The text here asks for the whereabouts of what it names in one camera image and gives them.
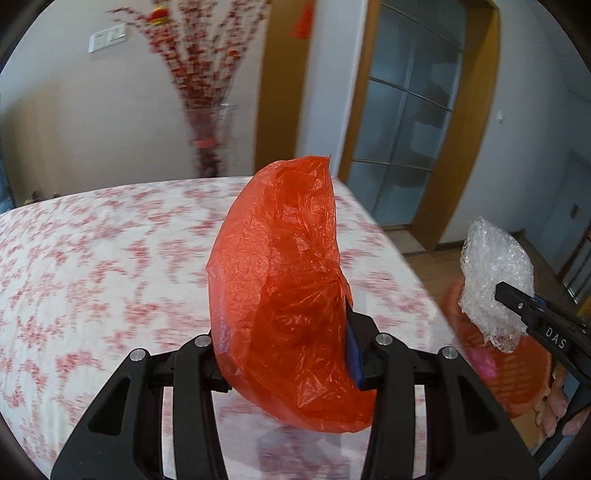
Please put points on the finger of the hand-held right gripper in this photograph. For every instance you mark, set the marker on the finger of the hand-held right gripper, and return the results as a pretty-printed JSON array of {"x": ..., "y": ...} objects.
[
  {"x": 561, "y": 314},
  {"x": 551, "y": 334}
]

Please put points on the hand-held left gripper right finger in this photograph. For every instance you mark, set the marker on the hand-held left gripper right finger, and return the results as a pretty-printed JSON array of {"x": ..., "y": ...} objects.
[{"x": 353, "y": 357}]

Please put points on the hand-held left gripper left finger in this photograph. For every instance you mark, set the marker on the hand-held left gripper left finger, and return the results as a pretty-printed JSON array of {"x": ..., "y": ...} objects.
[{"x": 203, "y": 362}]

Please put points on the red plastic basket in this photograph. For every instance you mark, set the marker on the red plastic basket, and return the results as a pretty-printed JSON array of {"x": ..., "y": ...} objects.
[{"x": 517, "y": 378}]

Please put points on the clear plastic wrap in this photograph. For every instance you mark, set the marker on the clear plastic wrap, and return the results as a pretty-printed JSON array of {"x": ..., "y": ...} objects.
[{"x": 494, "y": 277}]

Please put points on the large orange plastic bag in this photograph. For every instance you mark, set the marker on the large orange plastic bag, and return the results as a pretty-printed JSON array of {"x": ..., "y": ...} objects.
[{"x": 286, "y": 286}]

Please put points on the person's right hand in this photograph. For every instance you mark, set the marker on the person's right hand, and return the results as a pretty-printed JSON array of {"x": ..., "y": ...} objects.
[{"x": 553, "y": 401}]

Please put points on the dark wooden chair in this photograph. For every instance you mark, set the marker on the dark wooden chair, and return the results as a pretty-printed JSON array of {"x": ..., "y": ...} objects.
[{"x": 579, "y": 272}]

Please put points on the grey blue door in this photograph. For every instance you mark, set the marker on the grey blue door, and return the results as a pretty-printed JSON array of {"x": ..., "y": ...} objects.
[{"x": 570, "y": 207}]

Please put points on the red floral tablecloth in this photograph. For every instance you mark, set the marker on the red floral tablecloth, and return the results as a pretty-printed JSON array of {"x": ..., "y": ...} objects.
[{"x": 92, "y": 277}]

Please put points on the glass floor vase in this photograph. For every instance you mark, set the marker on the glass floor vase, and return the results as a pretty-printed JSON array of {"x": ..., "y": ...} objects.
[{"x": 207, "y": 138}]

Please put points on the frosted glass door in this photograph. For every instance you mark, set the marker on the frosted glass door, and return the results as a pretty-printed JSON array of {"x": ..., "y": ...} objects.
[{"x": 406, "y": 115}]

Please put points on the wooden door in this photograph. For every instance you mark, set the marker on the wooden door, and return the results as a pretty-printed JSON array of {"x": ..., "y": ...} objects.
[{"x": 281, "y": 92}]

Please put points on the red blossom branches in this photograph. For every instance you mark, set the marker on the red blossom branches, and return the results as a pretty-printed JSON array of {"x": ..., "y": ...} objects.
[{"x": 198, "y": 55}]

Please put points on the red hanging door ornament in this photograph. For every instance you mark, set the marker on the red hanging door ornament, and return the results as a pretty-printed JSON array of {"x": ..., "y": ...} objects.
[{"x": 302, "y": 21}]

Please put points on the red lantern ornament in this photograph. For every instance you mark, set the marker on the red lantern ornament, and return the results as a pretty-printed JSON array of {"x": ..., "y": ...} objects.
[{"x": 159, "y": 14}]

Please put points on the wooden door frame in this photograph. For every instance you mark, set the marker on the wooden door frame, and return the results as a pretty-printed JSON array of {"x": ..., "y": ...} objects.
[{"x": 475, "y": 138}]

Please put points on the white light switch panel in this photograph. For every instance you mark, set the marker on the white light switch panel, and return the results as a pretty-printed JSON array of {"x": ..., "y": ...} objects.
[{"x": 107, "y": 39}]

